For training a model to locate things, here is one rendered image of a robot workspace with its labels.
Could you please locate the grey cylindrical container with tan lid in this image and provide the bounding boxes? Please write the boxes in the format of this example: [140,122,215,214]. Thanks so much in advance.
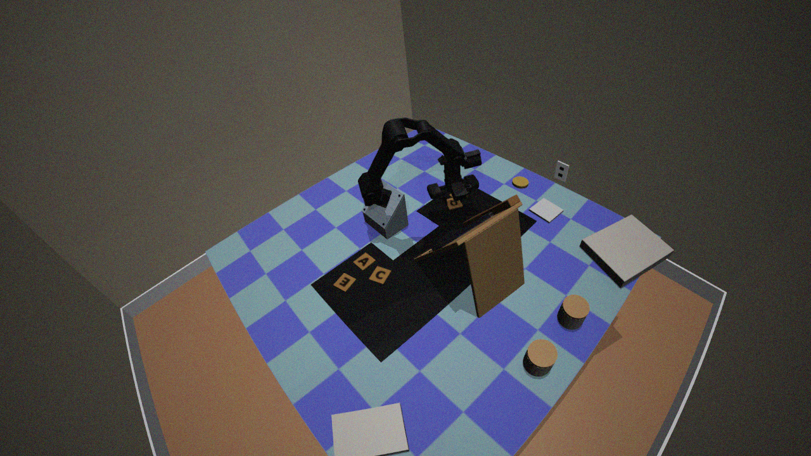
[557,294,590,330]
[523,339,558,377]

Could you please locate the yellow round disc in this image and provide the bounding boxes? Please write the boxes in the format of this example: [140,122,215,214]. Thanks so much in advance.
[512,176,528,188]

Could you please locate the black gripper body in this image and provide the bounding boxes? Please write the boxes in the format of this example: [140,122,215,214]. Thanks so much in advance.
[427,172,479,199]

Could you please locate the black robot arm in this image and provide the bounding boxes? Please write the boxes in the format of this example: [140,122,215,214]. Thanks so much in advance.
[358,117,482,208]

